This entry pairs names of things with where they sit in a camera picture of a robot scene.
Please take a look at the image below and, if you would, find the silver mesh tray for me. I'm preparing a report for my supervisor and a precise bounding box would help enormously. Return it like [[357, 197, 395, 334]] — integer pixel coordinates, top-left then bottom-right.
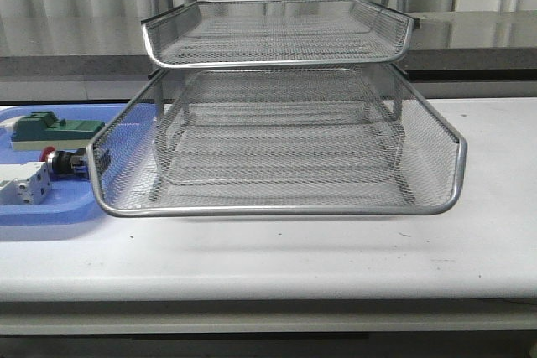
[[86, 64, 467, 217], [155, 101, 404, 185], [141, 0, 415, 70]]

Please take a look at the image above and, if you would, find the red emergency push button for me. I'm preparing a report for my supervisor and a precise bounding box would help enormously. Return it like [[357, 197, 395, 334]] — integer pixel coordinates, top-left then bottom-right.
[[39, 146, 90, 179]]

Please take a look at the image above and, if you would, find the blue plastic tray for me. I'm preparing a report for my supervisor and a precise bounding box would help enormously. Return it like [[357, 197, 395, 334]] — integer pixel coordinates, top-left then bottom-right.
[[1, 103, 157, 226]]

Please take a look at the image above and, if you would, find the green and beige switch block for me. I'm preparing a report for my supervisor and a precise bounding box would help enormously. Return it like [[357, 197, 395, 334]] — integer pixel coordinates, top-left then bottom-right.
[[1, 111, 105, 151]]

